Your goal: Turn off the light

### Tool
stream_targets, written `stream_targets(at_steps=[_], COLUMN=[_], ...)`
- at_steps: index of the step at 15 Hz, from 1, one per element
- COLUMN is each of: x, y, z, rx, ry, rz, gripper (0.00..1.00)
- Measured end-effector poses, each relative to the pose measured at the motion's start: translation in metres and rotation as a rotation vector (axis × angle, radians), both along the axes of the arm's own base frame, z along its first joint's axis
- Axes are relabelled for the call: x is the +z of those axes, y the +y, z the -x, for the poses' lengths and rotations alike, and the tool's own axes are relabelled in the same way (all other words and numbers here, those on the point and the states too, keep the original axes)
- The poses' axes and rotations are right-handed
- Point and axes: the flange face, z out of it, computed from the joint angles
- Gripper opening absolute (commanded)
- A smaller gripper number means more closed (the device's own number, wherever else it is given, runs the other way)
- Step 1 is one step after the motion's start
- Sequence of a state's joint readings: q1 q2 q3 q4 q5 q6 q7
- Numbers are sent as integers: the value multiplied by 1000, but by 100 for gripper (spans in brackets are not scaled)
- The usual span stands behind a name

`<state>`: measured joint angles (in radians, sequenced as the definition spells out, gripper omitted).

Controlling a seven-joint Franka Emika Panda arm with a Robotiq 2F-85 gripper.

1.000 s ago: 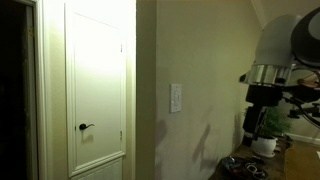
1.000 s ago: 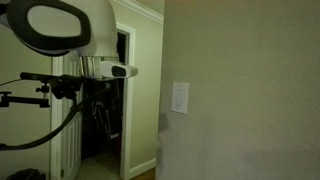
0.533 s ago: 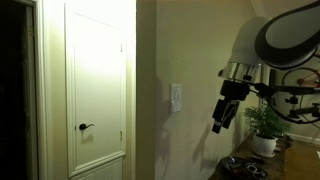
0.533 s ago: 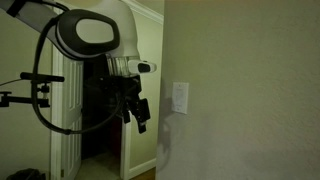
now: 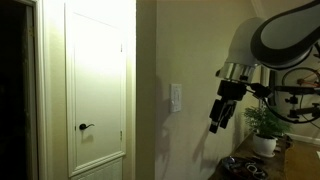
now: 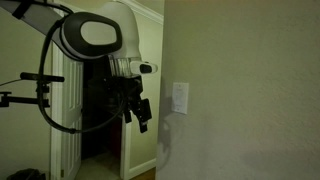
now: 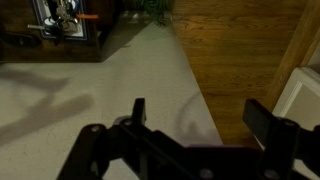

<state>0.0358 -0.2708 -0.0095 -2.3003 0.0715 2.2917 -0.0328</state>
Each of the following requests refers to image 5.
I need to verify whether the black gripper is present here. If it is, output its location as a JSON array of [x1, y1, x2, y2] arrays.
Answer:
[[209, 79, 248, 135]]

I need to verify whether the white wall light switch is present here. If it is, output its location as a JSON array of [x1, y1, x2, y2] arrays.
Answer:
[[169, 83, 183, 114]]

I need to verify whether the green leafy houseplant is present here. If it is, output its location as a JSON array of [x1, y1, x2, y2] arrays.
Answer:
[[242, 104, 292, 140]]

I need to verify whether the white ceramic plant pot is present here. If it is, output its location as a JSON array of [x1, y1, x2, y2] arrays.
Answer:
[[251, 133, 279, 159]]

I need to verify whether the dark bowl with small items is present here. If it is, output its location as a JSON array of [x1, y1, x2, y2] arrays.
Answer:
[[220, 155, 270, 180]]

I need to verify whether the white panel door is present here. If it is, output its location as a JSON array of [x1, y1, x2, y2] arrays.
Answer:
[[64, 0, 128, 178]]

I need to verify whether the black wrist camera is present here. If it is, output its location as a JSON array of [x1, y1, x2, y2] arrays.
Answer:
[[248, 82, 274, 100]]

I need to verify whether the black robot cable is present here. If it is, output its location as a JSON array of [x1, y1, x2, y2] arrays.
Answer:
[[259, 94, 320, 125]]

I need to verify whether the bicycle with orange frame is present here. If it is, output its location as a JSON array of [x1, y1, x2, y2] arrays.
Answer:
[[273, 42, 320, 129]]

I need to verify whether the dark lever door handle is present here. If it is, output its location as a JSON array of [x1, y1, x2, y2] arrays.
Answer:
[[78, 122, 96, 132]]

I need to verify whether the white door frame trim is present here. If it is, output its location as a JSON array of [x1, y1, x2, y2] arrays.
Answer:
[[19, 0, 54, 180]]

